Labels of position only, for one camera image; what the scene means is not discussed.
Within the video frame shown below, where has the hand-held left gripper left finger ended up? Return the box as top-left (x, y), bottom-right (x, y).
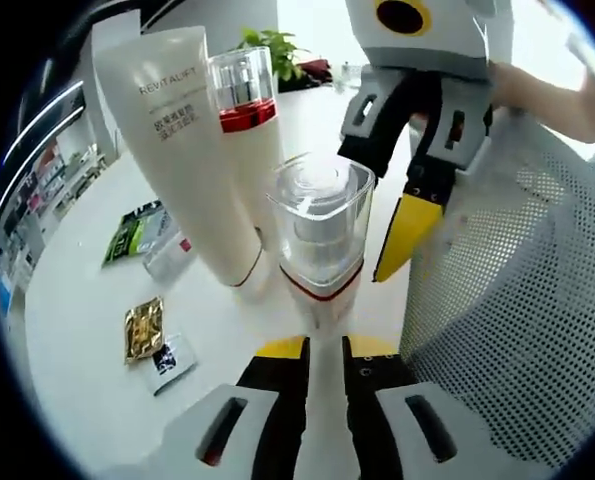
top-left (164, 335), bottom-right (312, 480)

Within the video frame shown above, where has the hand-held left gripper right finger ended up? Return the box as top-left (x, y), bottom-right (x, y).
top-left (340, 334), bottom-right (543, 480)

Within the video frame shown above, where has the white skincare bottle red collar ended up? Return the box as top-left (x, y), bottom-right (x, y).
top-left (206, 45), bottom-right (283, 251)

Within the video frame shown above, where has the white skincare tube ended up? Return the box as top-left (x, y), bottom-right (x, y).
top-left (91, 25), bottom-right (273, 304)

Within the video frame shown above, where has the green black skincare sachet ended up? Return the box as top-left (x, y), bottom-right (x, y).
top-left (100, 199), bottom-right (173, 269)

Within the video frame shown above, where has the small white bottle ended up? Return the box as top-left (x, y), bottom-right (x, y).
top-left (340, 60), bottom-right (363, 90)

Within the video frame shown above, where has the dark red bag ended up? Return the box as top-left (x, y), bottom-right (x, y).
top-left (296, 58), bottom-right (334, 86)

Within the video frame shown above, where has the small blue white sachet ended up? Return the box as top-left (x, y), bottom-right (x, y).
top-left (144, 333), bottom-right (198, 397)

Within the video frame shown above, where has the potted green plant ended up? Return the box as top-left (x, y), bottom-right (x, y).
top-left (236, 27), bottom-right (311, 84)

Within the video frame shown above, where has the gold foil sachet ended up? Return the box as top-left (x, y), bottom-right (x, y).
top-left (123, 295), bottom-right (166, 366)

